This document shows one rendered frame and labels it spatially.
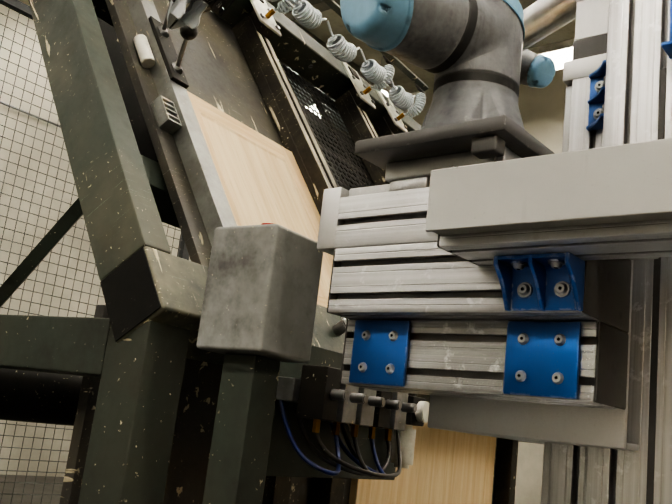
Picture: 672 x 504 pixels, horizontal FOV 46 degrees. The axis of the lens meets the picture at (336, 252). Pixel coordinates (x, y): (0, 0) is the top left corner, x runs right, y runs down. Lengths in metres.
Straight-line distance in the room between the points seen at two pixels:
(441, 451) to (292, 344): 1.48
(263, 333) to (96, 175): 0.48
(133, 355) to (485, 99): 0.63
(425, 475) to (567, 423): 1.48
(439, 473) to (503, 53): 1.69
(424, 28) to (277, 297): 0.40
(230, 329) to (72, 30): 0.75
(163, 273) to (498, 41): 0.60
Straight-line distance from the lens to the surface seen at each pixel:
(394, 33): 1.02
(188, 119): 1.71
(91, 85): 1.52
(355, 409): 1.44
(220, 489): 1.13
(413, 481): 2.41
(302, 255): 1.14
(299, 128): 2.15
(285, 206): 1.87
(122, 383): 1.25
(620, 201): 0.77
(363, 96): 2.80
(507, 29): 1.12
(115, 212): 1.35
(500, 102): 1.06
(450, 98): 1.06
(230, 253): 1.14
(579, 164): 0.79
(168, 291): 1.24
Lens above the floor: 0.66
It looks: 13 degrees up
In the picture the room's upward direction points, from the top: 7 degrees clockwise
